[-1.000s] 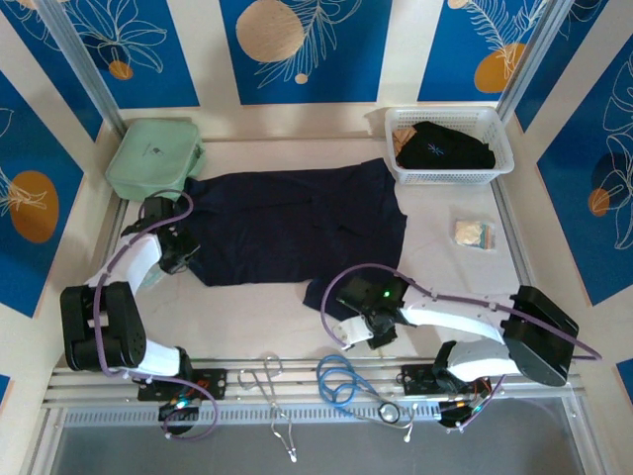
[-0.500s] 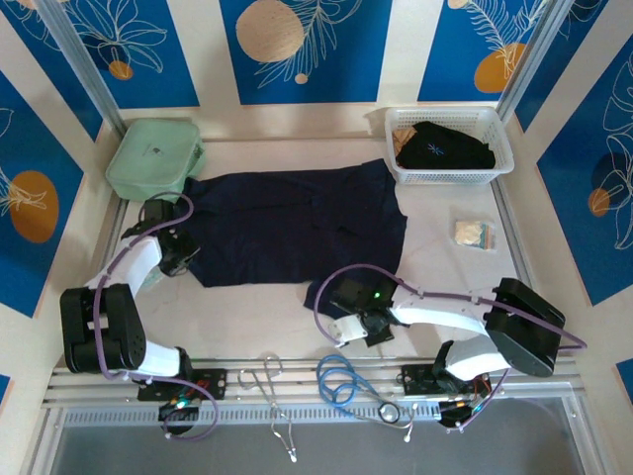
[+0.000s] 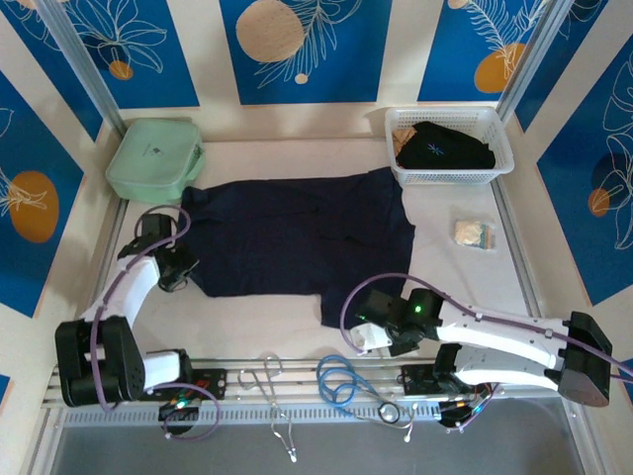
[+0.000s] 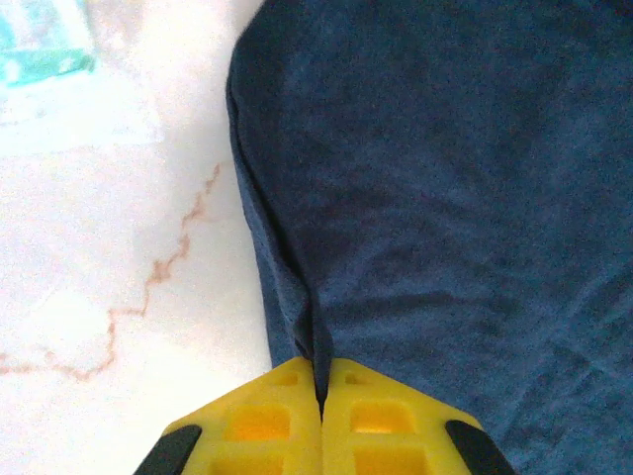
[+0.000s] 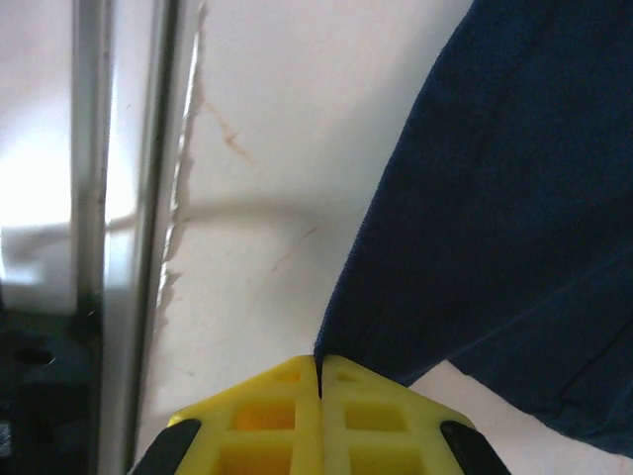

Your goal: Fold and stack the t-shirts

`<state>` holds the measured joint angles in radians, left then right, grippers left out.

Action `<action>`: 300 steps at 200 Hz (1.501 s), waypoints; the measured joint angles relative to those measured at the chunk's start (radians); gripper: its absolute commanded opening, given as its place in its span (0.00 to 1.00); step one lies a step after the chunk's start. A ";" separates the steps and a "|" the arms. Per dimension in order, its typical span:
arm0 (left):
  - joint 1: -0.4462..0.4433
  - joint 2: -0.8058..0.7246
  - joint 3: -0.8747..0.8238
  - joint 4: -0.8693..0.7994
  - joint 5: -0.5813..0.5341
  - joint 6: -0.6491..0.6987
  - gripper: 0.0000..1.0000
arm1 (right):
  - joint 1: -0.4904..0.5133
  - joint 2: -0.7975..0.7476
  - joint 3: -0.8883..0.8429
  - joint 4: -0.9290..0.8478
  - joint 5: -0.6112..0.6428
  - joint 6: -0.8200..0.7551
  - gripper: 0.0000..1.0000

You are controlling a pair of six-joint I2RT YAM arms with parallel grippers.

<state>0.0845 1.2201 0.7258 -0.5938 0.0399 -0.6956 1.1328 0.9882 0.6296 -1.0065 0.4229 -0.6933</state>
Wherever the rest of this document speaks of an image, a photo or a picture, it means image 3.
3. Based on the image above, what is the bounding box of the navy blue t-shirt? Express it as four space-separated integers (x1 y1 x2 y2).
180 166 416 329

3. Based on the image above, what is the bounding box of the stethoscope with blue tubing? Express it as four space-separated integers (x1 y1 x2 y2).
316 354 419 443

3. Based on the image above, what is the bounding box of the plastic packet with beige contents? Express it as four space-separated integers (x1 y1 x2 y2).
453 217 497 253

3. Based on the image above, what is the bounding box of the black t-shirt with small print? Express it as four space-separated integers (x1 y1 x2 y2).
396 122 497 170

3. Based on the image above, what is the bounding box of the white plastic mesh basket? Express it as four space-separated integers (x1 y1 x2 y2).
384 105 515 185

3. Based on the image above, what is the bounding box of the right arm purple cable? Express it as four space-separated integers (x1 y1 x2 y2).
342 273 633 431

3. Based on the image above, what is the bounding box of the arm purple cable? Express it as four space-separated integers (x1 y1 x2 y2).
342 273 633 431
91 206 222 441

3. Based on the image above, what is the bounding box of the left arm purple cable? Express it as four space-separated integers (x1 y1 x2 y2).
91 206 222 441

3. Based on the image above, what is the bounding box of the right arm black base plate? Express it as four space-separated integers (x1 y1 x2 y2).
395 363 494 397

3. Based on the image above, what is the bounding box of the aluminium side rail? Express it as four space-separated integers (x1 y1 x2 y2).
492 177 558 357
73 197 131 367

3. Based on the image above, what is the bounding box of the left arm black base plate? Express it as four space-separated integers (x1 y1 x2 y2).
142 367 228 402

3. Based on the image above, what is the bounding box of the aluminium frame rail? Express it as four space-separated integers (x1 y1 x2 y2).
42 358 580 410

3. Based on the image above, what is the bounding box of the blue floral wall panel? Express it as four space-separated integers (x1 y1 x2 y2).
63 0 202 110
513 0 610 134
536 47 633 307
0 68 85 318
417 0 553 103
0 9 105 143
220 0 395 106

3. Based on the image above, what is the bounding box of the slotted grey cable duct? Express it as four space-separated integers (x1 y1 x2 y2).
61 400 444 429

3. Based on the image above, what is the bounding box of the aluminium corner post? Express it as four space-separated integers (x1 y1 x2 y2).
497 0 570 125
37 0 125 135

